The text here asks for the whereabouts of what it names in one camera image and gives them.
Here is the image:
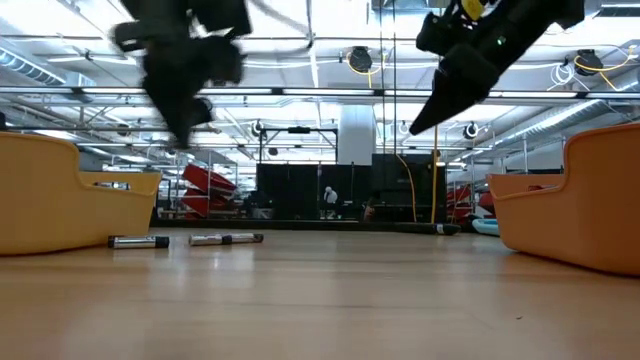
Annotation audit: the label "silver black battery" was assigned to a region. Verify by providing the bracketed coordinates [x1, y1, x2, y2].
[188, 234, 231, 247]
[107, 235, 171, 250]
[222, 232, 265, 245]

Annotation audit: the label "orange plastic bin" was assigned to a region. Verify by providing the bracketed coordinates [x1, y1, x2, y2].
[487, 123, 640, 277]

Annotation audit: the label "light blue tub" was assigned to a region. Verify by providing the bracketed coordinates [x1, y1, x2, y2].
[471, 217, 501, 237]

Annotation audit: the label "yellow plastic bin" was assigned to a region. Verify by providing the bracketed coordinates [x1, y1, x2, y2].
[0, 131, 163, 257]

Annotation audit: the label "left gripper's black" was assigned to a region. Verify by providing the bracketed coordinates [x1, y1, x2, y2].
[109, 22, 247, 150]

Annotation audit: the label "black partition screen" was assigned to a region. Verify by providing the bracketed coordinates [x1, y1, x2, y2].
[255, 162, 374, 221]

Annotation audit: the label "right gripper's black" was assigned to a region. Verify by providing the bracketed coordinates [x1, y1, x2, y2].
[408, 3, 544, 137]

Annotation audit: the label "red stacked bins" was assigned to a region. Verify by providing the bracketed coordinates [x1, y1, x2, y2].
[180, 163, 239, 220]

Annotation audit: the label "white column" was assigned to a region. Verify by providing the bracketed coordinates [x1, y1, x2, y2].
[338, 103, 376, 166]

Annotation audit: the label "black cabinet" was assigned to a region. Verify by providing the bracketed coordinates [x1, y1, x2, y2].
[370, 153, 449, 224]

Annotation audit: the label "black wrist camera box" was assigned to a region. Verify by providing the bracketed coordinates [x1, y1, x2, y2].
[415, 10, 469, 56]

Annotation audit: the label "horizontal metal rail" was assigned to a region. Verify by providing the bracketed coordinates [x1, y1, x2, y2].
[0, 85, 640, 100]

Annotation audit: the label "black cable reel yellow cord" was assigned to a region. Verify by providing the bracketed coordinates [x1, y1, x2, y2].
[572, 45, 636, 92]
[345, 45, 386, 90]

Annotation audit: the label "silver ventilation duct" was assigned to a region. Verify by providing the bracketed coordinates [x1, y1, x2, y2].
[0, 47, 69, 87]
[492, 69, 640, 151]

